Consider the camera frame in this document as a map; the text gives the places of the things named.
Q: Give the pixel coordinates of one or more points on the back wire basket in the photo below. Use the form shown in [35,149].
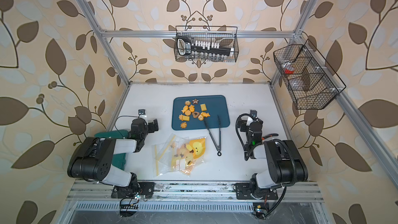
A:
[226,35]

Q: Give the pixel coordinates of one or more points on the brown heart cookie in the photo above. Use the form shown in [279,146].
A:
[195,114]

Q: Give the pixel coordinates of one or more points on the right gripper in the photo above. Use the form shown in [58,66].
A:
[261,123]

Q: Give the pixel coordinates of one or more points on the wire basket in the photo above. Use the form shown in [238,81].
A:
[226,35]
[315,83]

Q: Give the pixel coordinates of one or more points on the clear zip bag yellow strip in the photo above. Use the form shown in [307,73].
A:
[163,155]

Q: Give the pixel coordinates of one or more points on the yellow square cookie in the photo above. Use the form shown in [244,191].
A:
[203,107]

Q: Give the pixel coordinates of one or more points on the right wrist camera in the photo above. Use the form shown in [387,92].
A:
[253,114]

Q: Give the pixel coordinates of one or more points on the right wire basket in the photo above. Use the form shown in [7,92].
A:
[315,83]

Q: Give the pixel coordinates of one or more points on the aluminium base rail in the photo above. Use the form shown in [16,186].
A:
[215,191]

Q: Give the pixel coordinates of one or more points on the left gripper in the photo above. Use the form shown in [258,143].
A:
[151,129]

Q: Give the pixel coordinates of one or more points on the teal tray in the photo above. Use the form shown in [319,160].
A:
[216,116]

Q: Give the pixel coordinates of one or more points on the red item in basket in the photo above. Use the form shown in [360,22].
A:
[288,70]

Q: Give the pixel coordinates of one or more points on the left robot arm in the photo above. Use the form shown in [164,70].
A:
[92,160]

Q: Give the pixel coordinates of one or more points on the orange cookie cluster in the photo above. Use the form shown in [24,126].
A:
[186,113]

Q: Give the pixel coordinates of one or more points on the green box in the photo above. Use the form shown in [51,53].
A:
[119,159]

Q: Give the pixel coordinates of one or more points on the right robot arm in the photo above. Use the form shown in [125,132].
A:
[284,164]

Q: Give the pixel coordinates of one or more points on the clear duck zip bag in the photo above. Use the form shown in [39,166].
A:
[186,154]

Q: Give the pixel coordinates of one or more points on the orange flower cookie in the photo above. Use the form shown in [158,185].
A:
[183,125]

